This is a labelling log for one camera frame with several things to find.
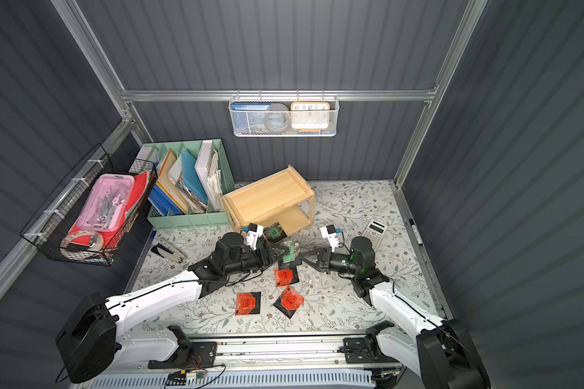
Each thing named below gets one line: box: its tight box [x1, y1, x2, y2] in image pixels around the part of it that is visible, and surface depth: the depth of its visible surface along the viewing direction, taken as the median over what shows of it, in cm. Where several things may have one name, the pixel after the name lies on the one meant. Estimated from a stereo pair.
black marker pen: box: [408, 218, 424, 247], surface depth 109 cm
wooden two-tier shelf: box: [222, 165, 316, 236], surface depth 91 cm
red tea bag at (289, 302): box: [272, 286, 305, 320], surface depth 86 cm
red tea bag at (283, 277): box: [273, 267, 295, 287], surface depth 91 cm
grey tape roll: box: [264, 102, 290, 133], surface depth 89 cm
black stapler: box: [150, 243, 188, 263], surface depth 96 cm
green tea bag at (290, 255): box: [283, 244, 296, 264], surface depth 75 cm
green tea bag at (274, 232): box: [262, 221, 288, 244], surface depth 101 cm
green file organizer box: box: [131, 138, 236, 231], surface depth 99 cm
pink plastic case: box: [76, 173, 136, 232], surface depth 74 cm
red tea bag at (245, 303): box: [235, 291, 256, 316], surface depth 85 cm
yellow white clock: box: [290, 101, 331, 133], surface depth 90 cm
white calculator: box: [362, 218, 388, 252], surface depth 104 cm
